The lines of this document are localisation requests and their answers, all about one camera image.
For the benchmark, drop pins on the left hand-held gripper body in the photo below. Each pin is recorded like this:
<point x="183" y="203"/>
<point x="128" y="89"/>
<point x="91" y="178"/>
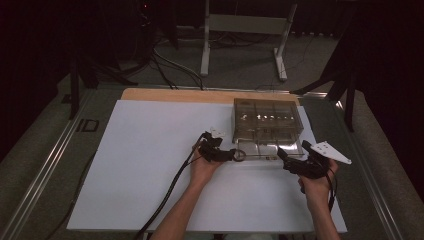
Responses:
<point x="210" y="151"/>

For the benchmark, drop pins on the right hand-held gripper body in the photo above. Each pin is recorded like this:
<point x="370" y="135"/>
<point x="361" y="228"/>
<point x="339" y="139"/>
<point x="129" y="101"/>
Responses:
<point x="308" y="166"/>

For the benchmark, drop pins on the smoky transparent drawer box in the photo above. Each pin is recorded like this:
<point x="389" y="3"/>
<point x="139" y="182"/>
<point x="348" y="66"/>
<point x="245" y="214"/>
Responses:
<point x="266" y="108"/>

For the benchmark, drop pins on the person's left hand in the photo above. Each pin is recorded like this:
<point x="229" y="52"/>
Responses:
<point x="201" y="171"/>

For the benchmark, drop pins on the person's right hand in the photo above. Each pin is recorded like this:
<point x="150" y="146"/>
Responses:
<point x="316" y="190"/>

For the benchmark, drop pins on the black stand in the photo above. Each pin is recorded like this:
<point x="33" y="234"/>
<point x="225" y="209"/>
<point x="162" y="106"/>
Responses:
<point x="348" y="100"/>
<point x="74" y="90"/>

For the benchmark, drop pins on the white board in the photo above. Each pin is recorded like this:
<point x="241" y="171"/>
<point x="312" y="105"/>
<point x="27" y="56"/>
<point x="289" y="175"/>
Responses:
<point x="133" y="166"/>

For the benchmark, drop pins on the dark curtain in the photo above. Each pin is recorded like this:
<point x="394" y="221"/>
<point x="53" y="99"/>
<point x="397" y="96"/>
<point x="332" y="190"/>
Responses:
<point x="30" y="66"/>
<point x="393" y="83"/>

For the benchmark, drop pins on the white metal stand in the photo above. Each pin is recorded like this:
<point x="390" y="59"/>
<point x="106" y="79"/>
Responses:
<point x="246" y="24"/>

